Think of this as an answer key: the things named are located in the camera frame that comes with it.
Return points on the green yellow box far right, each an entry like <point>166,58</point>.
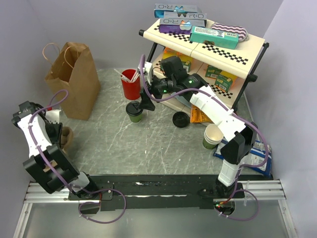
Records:
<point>225,80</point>

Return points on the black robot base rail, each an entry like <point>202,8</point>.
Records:
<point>156,191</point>

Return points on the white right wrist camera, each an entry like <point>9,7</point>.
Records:
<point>147,73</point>

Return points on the cream three-tier shelf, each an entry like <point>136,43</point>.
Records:
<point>241,61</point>

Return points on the red plastic cup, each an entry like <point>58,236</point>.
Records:
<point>131,90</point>

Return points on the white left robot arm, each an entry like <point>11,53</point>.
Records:
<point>48,164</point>

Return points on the orange snack bag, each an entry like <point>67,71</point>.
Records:
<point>197,116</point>

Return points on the purple grey R+Co box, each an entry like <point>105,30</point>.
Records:
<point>179,26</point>

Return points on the top grey R+Co box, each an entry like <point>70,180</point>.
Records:
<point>167,10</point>

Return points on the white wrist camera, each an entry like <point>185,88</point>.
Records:
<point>53,116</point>
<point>147,73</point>

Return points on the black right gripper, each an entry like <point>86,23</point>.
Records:
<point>146,103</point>

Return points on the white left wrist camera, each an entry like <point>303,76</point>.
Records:
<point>53,116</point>

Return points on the cardboard cup carrier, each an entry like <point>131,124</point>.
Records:
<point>67,136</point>

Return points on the stack of green paper cups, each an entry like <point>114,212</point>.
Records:
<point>212,136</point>

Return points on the green yellow box far left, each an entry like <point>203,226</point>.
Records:
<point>168,52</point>

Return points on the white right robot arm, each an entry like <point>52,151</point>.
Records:
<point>239,133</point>

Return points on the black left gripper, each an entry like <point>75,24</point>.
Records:
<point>56,138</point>

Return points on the teal rectangular box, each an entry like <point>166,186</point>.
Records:
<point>214,37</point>

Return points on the stack of black lids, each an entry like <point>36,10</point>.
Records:
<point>181,119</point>

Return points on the green yellow box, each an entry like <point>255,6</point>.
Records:
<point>186,61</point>
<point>212,72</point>
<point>225,80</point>
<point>168,52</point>

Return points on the brown paper bag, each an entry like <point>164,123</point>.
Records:
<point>74,70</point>

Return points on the blue chips bag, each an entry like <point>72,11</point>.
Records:
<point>255,157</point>

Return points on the purple wavy pouch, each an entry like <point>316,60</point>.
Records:
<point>241,31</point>

